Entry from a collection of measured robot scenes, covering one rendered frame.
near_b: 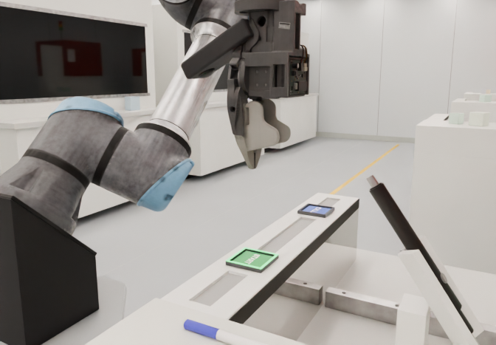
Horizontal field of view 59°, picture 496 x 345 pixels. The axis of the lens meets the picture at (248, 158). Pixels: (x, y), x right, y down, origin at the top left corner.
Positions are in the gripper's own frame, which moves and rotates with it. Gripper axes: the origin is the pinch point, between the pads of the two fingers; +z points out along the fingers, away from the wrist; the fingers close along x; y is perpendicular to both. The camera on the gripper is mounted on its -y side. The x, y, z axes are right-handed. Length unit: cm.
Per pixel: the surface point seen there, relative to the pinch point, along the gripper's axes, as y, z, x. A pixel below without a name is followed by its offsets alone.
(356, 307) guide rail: 11.5, 27.3, 17.0
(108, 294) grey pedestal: -30.7, 28.7, 2.1
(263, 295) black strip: 5.5, 15.8, -5.9
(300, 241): 3.8, 14.7, 10.5
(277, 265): 4.3, 14.7, 0.5
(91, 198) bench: -256, 90, 195
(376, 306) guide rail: 14.8, 26.1, 17.0
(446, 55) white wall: -44, -47, 796
